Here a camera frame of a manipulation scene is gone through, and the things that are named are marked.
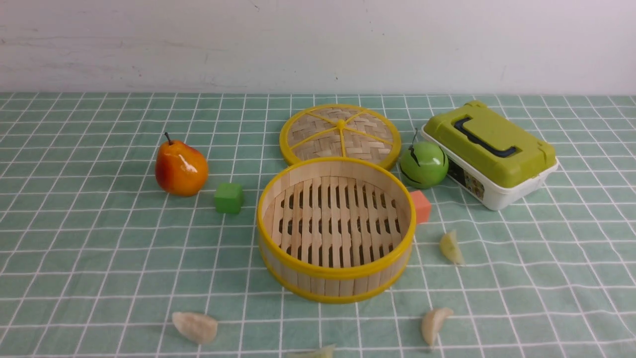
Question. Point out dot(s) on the green lidded white box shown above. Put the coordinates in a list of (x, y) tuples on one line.
[(495, 160)]

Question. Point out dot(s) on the pale green dumpling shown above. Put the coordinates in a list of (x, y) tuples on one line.
[(450, 248)]

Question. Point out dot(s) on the green foam cube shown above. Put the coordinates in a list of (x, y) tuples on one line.
[(228, 198)]

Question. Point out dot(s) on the white dumpling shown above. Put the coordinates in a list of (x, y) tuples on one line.
[(432, 323), (197, 327)]

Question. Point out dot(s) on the woven bamboo steamer lid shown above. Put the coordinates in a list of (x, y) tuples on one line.
[(340, 130)]

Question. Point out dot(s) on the green toy apple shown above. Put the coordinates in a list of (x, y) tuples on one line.
[(423, 164)]

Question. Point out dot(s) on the green checkered tablecloth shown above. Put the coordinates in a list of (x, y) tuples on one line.
[(95, 256)]

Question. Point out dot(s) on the orange foam cube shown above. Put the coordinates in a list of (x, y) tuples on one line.
[(422, 206)]

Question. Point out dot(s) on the pale dumpling bottom edge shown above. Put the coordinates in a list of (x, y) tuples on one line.
[(324, 352)]

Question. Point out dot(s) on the bamboo steamer tray yellow rim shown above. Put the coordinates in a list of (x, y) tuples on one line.
[(336, 230)]

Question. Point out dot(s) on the orange red toy pear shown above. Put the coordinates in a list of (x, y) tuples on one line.
[(180, 169)]

